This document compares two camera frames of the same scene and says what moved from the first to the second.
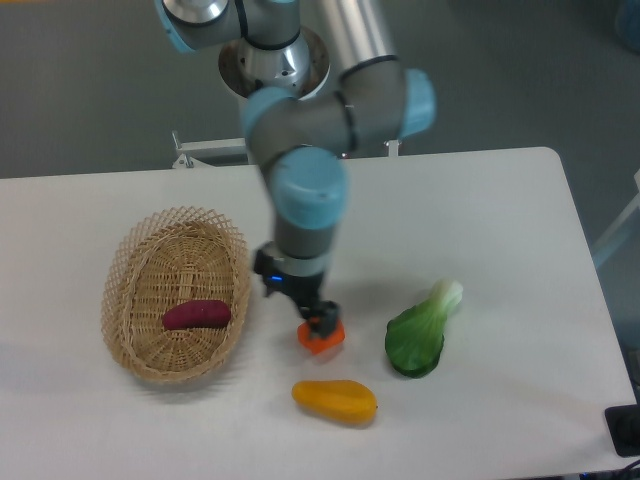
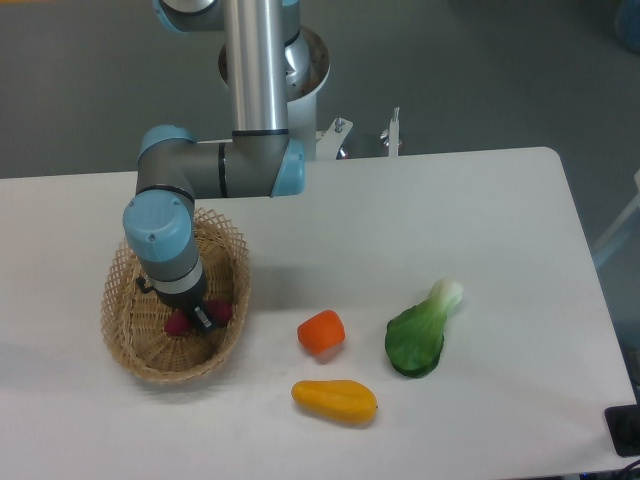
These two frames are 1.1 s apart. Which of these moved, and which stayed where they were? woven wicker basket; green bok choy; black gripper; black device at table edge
Moved: black gripper
Stayed: black device at table edge; green bok choy; woven wicker basket
